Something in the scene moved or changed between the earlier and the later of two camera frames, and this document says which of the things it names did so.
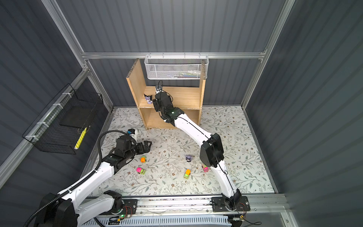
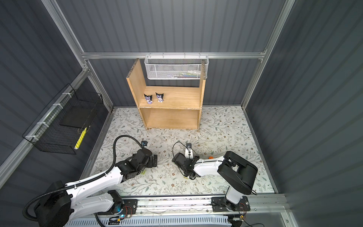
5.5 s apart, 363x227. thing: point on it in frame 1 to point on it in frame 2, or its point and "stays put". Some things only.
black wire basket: (62, 128) stays put
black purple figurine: (149, 99) stays put
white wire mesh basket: (173, 67) stays put
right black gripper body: (157, 106) to (192, 161)
